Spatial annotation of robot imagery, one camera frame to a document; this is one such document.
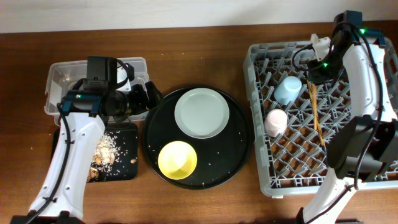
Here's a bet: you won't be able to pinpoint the wooden chopstick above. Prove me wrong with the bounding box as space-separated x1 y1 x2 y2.
312 83 325 146
307 80 318 131

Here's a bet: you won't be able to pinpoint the blue cup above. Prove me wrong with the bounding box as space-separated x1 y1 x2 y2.
274 76 302 105

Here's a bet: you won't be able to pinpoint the pink cup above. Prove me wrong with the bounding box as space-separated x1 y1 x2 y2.
264 109 288 137

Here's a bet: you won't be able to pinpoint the white plate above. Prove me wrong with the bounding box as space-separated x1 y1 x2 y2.
174 88 230 139

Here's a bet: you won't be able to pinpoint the food scraps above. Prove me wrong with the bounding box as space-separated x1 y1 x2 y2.
86 132 138 183

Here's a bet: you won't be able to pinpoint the yellow bowl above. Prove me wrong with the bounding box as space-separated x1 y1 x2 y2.
157 141 198 180

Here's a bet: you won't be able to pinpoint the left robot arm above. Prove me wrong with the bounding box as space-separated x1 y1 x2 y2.
11 56 163 223

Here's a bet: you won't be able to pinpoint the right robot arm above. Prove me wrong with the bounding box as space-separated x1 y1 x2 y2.
295 10 397 223

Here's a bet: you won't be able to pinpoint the grey dishwasher rack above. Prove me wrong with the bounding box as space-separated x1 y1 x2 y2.
243 36 398 199

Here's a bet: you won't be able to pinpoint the clear plastic bin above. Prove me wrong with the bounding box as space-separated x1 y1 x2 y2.
44 57 150 126

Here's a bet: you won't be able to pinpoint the black rectangular tray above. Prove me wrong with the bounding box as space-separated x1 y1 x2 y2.
51 123 139 183

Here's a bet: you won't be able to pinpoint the round black tray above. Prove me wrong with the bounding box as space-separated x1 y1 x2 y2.
142 85 253 190

